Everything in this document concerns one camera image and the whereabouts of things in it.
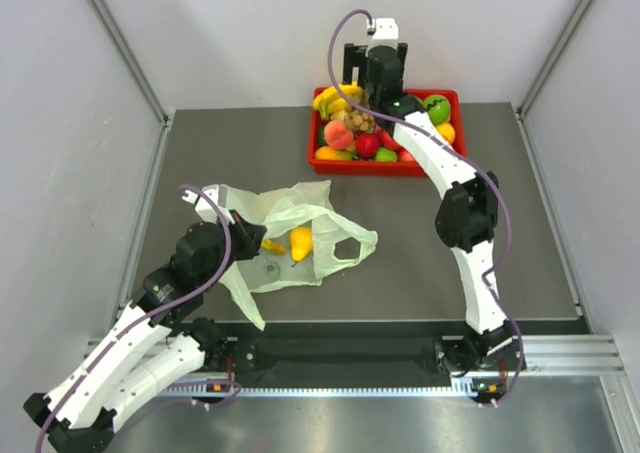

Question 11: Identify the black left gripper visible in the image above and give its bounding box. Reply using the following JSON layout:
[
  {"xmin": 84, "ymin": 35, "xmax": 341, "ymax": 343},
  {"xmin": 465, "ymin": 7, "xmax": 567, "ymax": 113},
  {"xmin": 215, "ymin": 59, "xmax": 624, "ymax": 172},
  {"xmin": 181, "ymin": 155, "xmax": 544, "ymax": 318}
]
[{"xmin": 202, "ymin": 208, "xmax": 267, "ymax": 291}]

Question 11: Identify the brown longan cluster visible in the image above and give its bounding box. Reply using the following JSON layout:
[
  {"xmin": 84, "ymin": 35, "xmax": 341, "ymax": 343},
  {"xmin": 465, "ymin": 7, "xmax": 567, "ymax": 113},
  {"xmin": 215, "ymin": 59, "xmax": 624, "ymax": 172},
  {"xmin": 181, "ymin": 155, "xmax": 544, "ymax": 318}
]
[{"xmin": 343, "ymin": 109, "xmax": 375, "ymax": 134}]

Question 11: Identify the green striped melon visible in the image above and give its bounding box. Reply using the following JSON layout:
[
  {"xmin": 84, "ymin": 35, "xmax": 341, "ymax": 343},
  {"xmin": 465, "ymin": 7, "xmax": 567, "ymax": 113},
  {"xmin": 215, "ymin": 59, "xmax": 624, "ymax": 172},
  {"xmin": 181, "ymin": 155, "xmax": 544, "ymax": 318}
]
[{"xmin": 422, "ymin": 94, "xmax": 452, "ymax": 126}]

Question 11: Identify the small yellow banana bunch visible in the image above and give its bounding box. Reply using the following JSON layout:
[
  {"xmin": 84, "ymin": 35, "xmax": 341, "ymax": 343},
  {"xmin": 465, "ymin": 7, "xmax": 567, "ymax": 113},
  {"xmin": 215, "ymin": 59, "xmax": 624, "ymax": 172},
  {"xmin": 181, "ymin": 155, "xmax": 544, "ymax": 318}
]
[{"xmin": 261, "ymin": 239, "xmax": 287, "ymax": 255}]

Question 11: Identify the yellow pear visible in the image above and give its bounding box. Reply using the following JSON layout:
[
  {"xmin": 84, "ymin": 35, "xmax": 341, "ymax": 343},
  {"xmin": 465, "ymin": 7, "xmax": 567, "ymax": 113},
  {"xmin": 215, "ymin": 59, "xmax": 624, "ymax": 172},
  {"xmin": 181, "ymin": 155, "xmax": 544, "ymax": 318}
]
[{"xmin": 289, "ymin": 226, "xmax": 313, "ymax": 262}]

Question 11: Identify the pale green plastic bag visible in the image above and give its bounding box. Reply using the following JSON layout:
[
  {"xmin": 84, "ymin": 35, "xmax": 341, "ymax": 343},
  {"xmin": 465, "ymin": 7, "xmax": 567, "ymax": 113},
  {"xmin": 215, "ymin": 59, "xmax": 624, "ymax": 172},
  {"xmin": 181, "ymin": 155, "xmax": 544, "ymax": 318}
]
[{"xmin": 205, "ymin": 180, "xmax": 378, "ymax": 330}]

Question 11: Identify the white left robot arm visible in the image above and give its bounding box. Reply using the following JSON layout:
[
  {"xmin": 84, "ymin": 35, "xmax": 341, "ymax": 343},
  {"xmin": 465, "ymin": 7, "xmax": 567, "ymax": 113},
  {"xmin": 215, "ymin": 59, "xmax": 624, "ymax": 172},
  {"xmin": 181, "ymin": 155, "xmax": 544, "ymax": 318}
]
[{"xmin": 23, "ymin": 211, "xmax": 267, "ymax": 452}]

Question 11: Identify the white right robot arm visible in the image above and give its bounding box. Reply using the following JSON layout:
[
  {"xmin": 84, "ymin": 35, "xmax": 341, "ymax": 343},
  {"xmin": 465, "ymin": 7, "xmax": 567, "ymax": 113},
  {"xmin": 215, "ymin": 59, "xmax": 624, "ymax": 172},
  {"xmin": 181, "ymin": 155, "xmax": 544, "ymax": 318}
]
[{"xmin": 343, "ymin": 43, "xmax": 514, "ymax": 376}]

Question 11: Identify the dark red fruit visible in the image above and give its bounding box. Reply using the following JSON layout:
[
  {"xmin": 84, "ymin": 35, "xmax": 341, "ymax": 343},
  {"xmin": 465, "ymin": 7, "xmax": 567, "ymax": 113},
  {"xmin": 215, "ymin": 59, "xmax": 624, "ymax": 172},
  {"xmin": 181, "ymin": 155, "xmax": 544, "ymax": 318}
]
[{"xmin": 355, "ymin": 133, "xmax": 381, "ymax": 159}]

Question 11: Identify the green fruit front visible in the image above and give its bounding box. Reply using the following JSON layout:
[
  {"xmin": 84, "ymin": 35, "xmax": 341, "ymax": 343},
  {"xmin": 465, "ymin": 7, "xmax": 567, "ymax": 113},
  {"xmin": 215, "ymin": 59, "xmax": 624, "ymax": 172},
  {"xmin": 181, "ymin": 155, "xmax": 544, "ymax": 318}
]
[{"xmin": 374, "ymin": 147, "xmax": 398, "ymax": 163}]

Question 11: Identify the red plastic fruit tray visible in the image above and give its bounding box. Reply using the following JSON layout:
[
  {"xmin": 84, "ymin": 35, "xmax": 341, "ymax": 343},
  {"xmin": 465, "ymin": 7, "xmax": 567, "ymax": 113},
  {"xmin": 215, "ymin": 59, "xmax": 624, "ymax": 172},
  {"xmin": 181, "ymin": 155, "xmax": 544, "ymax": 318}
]
[{"xmin": 307, "ymin": 87, "xmax": 467, "ymax": 177}]

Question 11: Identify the pink peach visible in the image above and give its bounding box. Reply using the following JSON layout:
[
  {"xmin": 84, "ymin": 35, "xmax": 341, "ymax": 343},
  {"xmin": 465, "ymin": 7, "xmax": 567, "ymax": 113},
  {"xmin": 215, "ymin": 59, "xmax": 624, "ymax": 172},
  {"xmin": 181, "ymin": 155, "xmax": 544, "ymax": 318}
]
[{"xmin": 323, "ymin": 120, "xmax": 354, "ymax": 150}]

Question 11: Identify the dark green avocado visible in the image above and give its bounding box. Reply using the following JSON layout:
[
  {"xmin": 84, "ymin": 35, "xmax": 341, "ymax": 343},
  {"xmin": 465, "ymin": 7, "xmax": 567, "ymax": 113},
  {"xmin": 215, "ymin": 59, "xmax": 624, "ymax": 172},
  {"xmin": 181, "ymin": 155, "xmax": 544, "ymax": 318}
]
[{"xmin": 318, "ymin": 125, "xmax": 328, "ymax": 146}]

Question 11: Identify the yellow mango front left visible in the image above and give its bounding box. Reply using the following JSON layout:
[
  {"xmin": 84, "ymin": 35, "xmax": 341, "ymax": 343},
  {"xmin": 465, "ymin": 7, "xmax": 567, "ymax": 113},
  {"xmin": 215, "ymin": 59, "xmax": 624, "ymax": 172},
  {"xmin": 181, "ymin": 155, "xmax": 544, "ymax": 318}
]
[{"xmin": 314, "ymin": 146, "xmax": 353, "ymax": 161}]

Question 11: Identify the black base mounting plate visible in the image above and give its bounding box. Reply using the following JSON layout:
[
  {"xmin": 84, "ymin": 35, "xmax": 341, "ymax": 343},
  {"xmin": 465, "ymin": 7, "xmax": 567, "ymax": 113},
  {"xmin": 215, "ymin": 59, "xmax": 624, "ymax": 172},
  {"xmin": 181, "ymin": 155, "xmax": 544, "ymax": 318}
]
[{"xmin": 199, "ymin": 320, "xmax": 551, "ymax": 389}]

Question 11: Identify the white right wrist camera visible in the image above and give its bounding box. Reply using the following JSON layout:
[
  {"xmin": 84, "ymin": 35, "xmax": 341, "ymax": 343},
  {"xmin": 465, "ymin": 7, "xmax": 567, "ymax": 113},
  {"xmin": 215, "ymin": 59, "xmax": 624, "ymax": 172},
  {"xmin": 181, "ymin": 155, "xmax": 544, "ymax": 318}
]
[{"xmin": 367, "ymin": 18, "xmax": 399, "ymax": 48}]

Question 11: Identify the slotted cable duct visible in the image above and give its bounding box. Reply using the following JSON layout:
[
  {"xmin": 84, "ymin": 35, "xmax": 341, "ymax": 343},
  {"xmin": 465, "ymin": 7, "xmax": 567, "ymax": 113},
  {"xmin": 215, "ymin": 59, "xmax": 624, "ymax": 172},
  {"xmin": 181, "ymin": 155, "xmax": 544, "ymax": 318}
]
[{"xmin": 160, "ymin": 376, "xmax": 505, "ymax": 400}]

